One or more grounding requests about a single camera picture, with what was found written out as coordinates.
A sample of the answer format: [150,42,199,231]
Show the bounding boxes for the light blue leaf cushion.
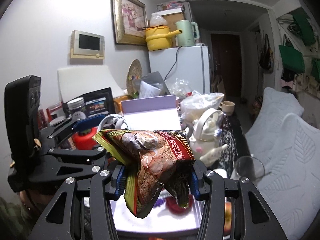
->
[245,87,319,239]

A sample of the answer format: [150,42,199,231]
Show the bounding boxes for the lavender drawstring pouch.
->
[153,196,166,209]

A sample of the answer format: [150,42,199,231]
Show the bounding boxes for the red fluffy scrunchie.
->
[165,195,194,215]

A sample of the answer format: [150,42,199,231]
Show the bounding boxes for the brown gold snack bag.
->
[93,129,195,218]

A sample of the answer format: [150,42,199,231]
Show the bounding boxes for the dark lidded jar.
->
[67,97,87,120]

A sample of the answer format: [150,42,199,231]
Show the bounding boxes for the glass mug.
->
[231,155,271,186]

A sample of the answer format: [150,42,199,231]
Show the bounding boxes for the white refrigerator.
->
[149,46,210,94]

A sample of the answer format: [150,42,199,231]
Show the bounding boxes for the green electric kettle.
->
[175,20,200,47]

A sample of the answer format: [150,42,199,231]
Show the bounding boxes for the wall intercom panel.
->
[70,30,105,60]

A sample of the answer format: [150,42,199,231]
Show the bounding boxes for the lavender open gift box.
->
[106,95,196,235]

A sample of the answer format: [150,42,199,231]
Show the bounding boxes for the white cable coil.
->
[96,113,129,133]

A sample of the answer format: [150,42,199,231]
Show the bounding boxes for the cream cartoon water bottle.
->
[189,108,228,167]

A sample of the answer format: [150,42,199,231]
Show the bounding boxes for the red plastic container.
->
[72,127,97,150]

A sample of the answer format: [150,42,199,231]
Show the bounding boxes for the gold framed picture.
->
[112,0,148,46]

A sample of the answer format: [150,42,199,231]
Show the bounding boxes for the yellow pot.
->
[145,25,182,51]

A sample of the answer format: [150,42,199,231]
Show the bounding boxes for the red apple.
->
[223,202,232,236]

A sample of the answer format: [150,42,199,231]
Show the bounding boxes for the clear plastic bag of snacks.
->
[180,90,225,125]

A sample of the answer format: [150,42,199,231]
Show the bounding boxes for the green tote bag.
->
[279,34,305,74]

